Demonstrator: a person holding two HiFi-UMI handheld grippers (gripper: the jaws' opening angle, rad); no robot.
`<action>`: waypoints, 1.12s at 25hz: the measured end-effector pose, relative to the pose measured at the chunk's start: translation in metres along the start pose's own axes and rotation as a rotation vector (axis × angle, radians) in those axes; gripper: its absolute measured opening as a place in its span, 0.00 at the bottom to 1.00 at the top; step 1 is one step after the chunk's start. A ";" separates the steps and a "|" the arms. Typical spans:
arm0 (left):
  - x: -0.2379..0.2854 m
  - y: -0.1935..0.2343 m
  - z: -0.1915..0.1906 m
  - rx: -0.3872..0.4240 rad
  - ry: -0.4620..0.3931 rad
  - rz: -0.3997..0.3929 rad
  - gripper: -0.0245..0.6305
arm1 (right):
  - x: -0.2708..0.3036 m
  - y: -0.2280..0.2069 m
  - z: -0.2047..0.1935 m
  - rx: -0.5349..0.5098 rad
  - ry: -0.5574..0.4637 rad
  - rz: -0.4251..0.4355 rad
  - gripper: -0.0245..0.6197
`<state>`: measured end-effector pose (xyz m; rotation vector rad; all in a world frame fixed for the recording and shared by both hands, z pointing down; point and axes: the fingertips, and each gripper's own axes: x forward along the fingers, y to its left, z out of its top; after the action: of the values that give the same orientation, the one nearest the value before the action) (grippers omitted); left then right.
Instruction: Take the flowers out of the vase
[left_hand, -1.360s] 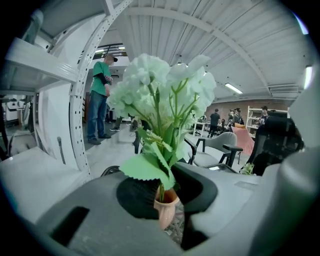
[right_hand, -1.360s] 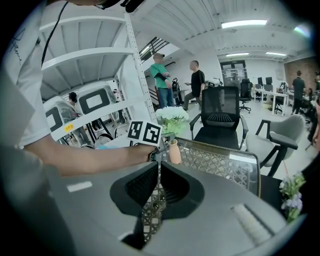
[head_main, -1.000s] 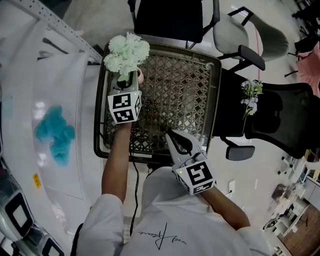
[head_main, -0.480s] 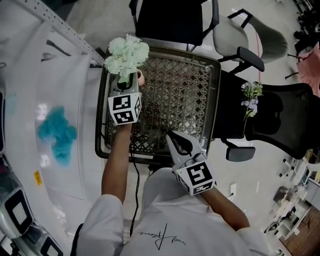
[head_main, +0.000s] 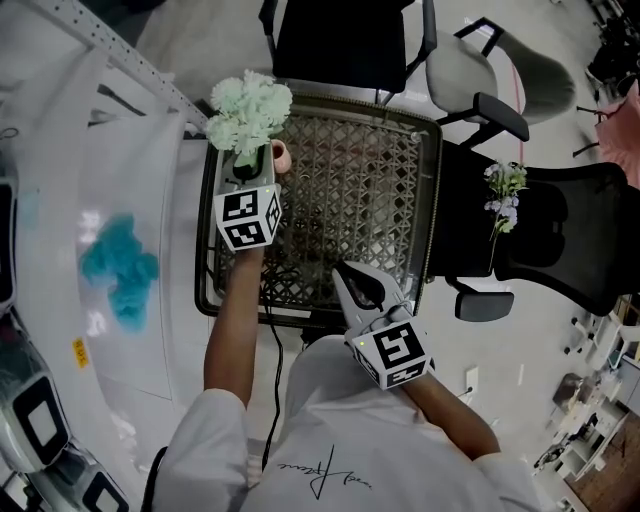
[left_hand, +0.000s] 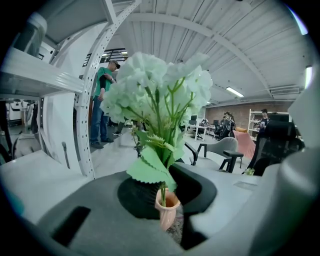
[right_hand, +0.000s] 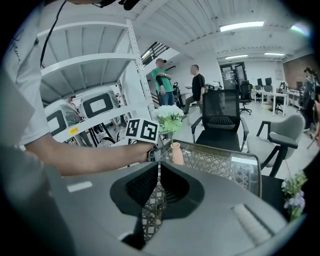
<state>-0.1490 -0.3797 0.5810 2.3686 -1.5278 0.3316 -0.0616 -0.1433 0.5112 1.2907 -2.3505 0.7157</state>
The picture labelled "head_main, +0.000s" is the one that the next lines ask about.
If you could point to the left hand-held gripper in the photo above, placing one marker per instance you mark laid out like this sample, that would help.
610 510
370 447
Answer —
245 215

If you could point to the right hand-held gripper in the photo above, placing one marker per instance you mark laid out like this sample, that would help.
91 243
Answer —
395 350

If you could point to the pink vase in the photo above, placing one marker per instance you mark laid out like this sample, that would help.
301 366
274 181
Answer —
282 157

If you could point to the white flowers bunch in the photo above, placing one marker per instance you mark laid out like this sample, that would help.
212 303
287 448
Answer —
250 110

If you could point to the person's left forearm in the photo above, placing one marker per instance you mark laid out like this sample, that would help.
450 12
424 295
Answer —
232 330

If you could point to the person's right forearm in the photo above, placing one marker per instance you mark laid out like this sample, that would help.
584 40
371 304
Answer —
450 415

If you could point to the wicker glass-top table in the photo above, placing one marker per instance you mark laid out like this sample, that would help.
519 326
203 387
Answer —
360 210

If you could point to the white floor socket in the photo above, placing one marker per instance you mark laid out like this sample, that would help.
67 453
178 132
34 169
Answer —
472 382

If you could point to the person's white shirt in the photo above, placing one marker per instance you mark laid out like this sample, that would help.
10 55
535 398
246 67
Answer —
350 440

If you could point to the black mesh office chair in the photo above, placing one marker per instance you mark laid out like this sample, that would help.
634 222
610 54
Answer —
340 50

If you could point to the purple flower sprig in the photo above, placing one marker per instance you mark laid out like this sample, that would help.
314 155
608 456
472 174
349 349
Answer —
505 200

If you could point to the white metal shelf rack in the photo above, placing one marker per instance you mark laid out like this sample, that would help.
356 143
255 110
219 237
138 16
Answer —
115 45

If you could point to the black high-back office chair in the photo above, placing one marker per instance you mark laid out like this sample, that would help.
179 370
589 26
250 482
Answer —
575 225

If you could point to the grey shell chair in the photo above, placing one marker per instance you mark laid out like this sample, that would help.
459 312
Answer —
460 75

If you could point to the yellow shelf label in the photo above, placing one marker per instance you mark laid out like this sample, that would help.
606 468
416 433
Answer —
80 352

